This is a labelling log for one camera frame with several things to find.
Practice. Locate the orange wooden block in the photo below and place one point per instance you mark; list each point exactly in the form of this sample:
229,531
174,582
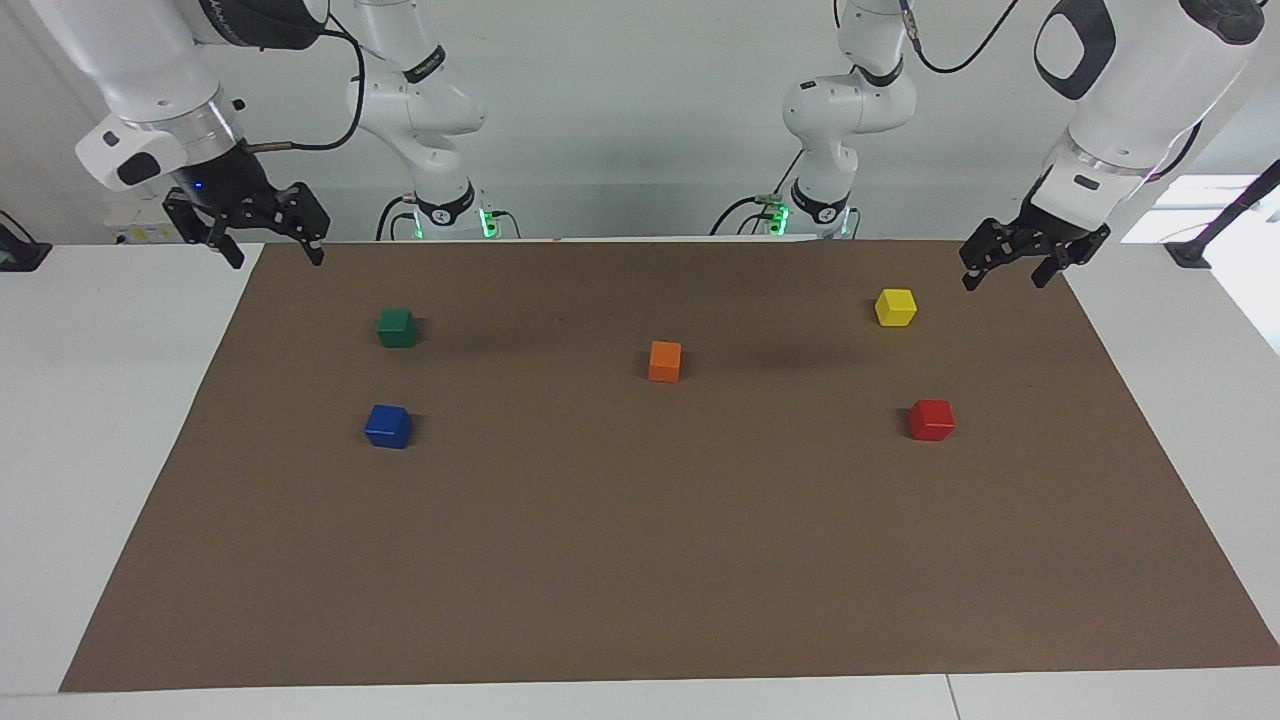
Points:
664,362

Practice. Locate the yellow wooden block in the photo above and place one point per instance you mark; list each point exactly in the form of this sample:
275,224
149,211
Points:
895,308

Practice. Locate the black table clamp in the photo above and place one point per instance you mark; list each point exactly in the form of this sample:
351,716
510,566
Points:
20,255

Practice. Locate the blue wooden block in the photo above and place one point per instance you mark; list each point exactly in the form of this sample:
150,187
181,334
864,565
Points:
388,427

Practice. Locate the green wooden block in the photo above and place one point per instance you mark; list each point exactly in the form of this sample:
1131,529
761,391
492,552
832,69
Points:
397,329

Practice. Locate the white electrical box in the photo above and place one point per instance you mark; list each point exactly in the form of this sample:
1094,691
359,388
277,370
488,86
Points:
140,234

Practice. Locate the black angled stand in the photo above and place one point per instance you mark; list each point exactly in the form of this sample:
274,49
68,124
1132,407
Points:
1230,215

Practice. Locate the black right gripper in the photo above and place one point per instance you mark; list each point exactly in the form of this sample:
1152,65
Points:
230,190

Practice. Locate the brown paper mat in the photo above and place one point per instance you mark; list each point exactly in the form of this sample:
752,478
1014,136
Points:
640,540

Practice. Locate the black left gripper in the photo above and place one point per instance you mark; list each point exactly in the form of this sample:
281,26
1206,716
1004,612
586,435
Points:
1055,235

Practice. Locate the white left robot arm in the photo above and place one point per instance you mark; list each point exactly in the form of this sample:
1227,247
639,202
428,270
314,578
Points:
1140,80

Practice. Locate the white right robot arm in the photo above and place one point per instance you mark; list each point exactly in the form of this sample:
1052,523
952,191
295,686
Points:
130,60

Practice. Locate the red wooden block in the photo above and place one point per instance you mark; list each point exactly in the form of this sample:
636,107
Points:
931,420

